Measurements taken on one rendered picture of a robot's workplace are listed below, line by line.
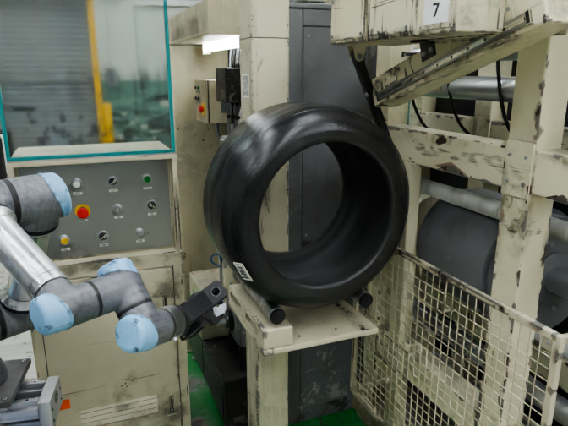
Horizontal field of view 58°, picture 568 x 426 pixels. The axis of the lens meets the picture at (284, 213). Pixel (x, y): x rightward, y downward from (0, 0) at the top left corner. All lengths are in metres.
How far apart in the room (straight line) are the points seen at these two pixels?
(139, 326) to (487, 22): 0.98
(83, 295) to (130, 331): 0.11
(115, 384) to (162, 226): 0.64
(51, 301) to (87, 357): 1.11
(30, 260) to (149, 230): 0.93
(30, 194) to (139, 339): 0.48
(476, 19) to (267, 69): 0.68
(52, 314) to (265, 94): 0.98
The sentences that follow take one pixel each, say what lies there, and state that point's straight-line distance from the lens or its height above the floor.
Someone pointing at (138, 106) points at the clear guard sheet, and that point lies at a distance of 1.91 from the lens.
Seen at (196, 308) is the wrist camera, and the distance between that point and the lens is 1.20.
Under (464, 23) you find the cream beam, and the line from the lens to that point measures 1.26.
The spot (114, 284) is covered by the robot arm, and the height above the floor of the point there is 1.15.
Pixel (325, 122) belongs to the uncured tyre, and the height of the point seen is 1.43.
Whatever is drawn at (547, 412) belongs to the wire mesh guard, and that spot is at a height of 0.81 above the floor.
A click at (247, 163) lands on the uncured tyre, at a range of 1.30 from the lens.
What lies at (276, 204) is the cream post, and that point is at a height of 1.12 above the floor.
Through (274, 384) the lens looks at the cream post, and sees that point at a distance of 2.03.
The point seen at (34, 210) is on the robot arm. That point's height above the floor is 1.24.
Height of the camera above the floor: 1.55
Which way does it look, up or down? 15 degrees down
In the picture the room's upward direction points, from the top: straight up
